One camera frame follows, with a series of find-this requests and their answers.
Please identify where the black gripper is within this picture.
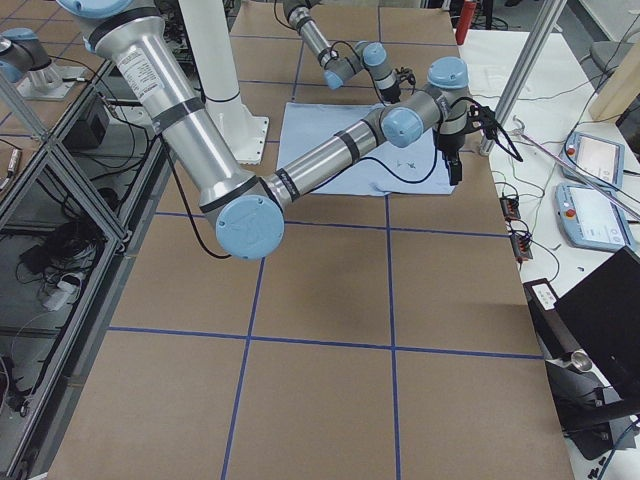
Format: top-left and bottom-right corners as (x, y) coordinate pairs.
(435, 114), (492, 186)
(384, 67), (416, 103)

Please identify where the light blue t-shirt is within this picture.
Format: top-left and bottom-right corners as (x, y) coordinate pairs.
(277, 103), (454, 196)

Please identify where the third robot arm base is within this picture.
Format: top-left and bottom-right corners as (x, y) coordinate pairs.
(1, 27), (71, 101)

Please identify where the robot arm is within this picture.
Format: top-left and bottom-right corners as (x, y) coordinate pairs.
(273, 1), (416, 104)
(63, 1), (497, 260)

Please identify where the red black connector board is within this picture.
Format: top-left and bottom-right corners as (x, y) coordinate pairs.
(499, 196), (522, 221)

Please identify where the red cylinder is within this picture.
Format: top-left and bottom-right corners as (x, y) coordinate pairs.
(455, 0), (476, 46)

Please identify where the far teach pendant tablet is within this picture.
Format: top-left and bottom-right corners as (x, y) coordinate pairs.
(562, 132), (625, 188)

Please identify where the teach pendant tablet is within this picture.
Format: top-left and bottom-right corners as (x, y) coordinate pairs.
(555, 183), (637, 252)
(562, 132), (625, 188)

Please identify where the near teach pendant tablet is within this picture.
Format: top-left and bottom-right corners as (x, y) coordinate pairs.
(555, 183), (637, 252)

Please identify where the metal reacher grabber tool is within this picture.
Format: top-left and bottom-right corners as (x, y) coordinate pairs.
(512, 116), (640, 221)

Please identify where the black box with label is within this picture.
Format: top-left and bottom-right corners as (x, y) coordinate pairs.
(523, 279), (593, 373)

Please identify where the grey aluminium frame post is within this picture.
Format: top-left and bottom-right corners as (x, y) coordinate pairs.
(495, 0), (567, 126)

